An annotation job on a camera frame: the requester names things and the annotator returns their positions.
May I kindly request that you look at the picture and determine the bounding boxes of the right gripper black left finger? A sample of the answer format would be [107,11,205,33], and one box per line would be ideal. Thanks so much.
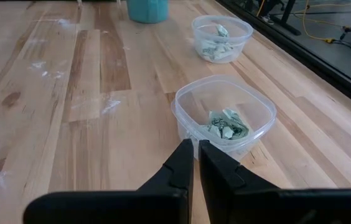
[137,138,194,224]

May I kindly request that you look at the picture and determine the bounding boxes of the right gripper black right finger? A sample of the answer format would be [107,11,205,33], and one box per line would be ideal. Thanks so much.
[198,139,279,224]

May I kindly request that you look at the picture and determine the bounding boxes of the crumpled green banknote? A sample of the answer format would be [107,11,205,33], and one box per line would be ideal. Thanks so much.
[215,24,230,39]
[200,39,235,62]
[200,108,250,141]

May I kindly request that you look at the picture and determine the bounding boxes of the square clear plastic container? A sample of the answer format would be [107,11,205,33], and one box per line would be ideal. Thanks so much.
[171,74,278,162]

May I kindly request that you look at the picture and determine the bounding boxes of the round clear plastic container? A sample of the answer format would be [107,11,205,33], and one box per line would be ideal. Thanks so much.
[191,14,254,65]

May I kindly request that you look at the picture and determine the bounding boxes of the person's shoe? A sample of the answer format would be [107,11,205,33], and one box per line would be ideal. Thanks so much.
[261,14,276,26]

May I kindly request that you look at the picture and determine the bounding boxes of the teal cup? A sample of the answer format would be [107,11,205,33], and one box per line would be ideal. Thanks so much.
[126,0,170,24]

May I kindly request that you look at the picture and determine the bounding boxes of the black desk leg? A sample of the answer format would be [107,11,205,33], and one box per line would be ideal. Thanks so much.
[270,0,302,36]

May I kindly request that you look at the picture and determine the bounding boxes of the black metal table frame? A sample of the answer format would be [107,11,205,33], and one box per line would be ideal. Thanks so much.
[215,0,351,116]

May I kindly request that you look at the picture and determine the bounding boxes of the yellow cable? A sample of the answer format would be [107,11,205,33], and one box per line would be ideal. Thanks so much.
[255,0,351,44]

